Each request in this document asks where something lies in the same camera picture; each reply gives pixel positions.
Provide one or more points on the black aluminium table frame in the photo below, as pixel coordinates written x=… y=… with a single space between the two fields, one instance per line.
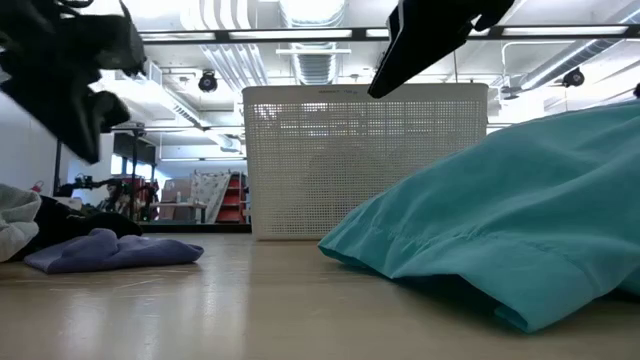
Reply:
x=195 y=228

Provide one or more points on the small light grey garment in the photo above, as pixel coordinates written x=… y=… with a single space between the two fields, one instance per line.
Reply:
x=17 y=220

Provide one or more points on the silver ribbed air duct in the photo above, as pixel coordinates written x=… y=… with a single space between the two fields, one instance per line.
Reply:
x=314 y=65

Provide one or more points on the red shelf rack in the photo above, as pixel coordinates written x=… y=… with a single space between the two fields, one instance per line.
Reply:
x=234 y=200

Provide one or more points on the teal garment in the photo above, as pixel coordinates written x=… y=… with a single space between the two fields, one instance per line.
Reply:
x=500 y=200

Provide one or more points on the white perforated plastic basket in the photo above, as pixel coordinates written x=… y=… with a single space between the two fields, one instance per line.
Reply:
x=365 y=160

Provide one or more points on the black stand pole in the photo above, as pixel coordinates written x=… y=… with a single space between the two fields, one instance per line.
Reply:
x=57 y=165

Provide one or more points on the black wall panel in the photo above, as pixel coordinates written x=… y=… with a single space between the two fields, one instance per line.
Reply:
x=132 y=147

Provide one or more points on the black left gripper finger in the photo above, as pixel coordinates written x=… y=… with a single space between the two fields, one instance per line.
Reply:
x=112 y=110
x=55 y=115

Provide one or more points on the pale blue sock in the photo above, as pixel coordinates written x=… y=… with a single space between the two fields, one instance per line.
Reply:
x=110 y=250

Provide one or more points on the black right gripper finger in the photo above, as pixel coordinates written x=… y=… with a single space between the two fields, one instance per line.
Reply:
x=495 y=12
x=425 y=40

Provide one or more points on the black overhead frame beam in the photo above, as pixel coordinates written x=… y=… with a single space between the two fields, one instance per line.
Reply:
x=360 y=34

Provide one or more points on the white patterned hanging cloth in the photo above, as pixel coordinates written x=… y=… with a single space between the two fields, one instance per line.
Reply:
x=210 y=192

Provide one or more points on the black ceiling spotlight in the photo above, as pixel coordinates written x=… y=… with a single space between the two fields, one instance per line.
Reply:
x=573 y=78
x=207 y=82

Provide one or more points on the black and red machine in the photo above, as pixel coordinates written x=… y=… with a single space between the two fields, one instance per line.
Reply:
x=125 y=192

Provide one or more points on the wooden work table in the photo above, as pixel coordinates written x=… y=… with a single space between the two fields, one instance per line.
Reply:
x=177 y=206

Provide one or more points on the black underwear with white waistband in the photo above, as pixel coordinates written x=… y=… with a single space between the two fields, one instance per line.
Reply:
x=65 y=220

